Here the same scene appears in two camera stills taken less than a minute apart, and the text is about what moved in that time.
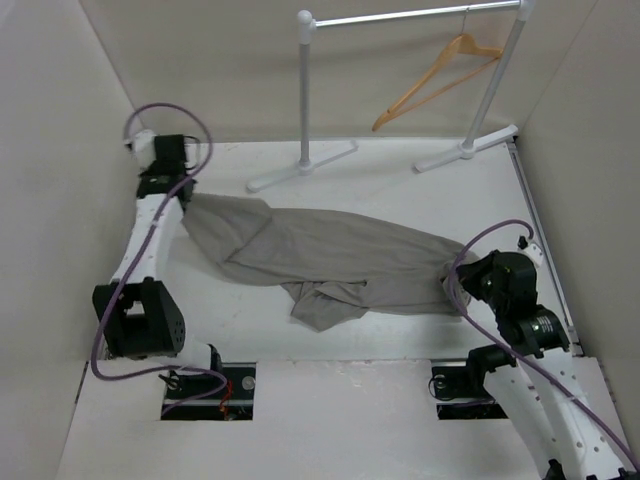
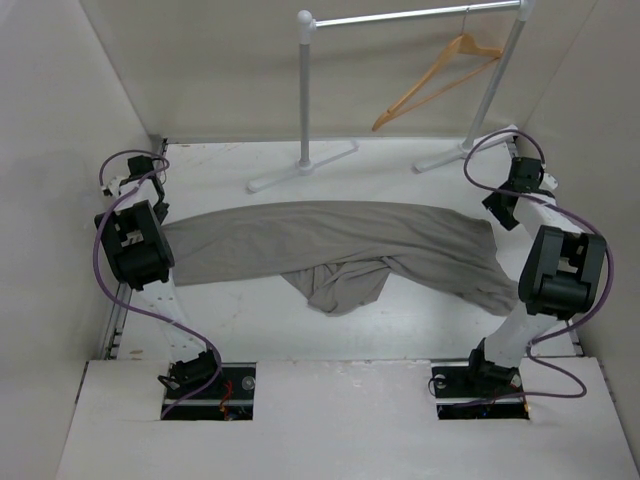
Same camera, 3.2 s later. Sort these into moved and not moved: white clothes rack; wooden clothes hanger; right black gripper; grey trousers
Moved: right black gripper; grey trousers
Not moved: wooden clothes hanger; white clothes rack
